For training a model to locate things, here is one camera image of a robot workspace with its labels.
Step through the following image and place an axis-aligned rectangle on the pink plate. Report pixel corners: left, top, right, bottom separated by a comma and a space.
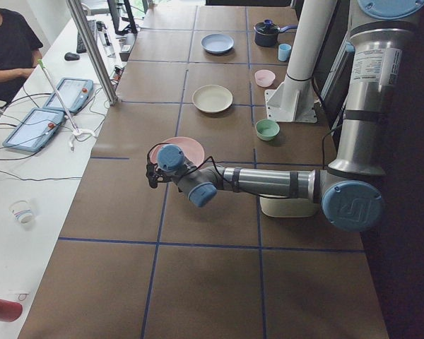
149, 136, 205, 166

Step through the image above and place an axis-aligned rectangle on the blue plate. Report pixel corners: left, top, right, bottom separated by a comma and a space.
201, 33, 234, 55

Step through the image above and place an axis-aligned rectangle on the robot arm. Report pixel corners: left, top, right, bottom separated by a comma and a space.
146, 1, 424, 232

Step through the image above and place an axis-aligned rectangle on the green bowl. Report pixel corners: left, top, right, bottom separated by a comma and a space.
255, 119, 280, 141

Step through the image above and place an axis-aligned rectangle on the cream plate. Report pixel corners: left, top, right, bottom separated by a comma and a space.
192, 85, 233, 114

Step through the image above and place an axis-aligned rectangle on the cream toaster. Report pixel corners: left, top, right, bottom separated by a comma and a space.
260, 197, 319, 218

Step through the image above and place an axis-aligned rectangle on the pink bowl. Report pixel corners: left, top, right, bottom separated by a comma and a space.
254, 69, 276, 88

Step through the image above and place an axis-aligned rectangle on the white mounting pillar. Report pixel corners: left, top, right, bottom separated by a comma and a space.
264, 0, 337, 123

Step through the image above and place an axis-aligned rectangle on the white stick with green tip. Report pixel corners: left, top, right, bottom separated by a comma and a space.
37, 59, 96, 150

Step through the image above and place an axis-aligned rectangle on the light blue cup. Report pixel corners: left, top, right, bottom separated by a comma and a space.
278, 43, 292, 62

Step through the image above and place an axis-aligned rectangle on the dark blue pot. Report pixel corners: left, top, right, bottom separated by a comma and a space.
254, 19, 298, 47

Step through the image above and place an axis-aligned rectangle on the far teach pendant tablet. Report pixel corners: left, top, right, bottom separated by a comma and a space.
42, 78, 93, 115

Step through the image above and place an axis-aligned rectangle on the teach pendant tablet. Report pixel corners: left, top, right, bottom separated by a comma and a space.
2, 108, 64, 153
42, 78, 93, 115

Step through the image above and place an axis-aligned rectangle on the black keyboard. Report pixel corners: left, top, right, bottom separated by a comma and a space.
76, 19, 98, 54

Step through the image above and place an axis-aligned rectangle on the near teach pendant tablet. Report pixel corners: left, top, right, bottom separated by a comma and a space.
2, 108, 64, 153

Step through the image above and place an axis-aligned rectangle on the black computer mouse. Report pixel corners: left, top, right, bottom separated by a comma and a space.
64, 52, 80, 61

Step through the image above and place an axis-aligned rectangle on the seated person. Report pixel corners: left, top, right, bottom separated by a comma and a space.
0, 8, 43, 103

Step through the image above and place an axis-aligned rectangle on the red cylinder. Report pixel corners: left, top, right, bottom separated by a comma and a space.
0, 299, 23, 322

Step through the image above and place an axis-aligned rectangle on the aluminium frame post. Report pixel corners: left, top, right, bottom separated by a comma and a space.
66, 0, 118, 106

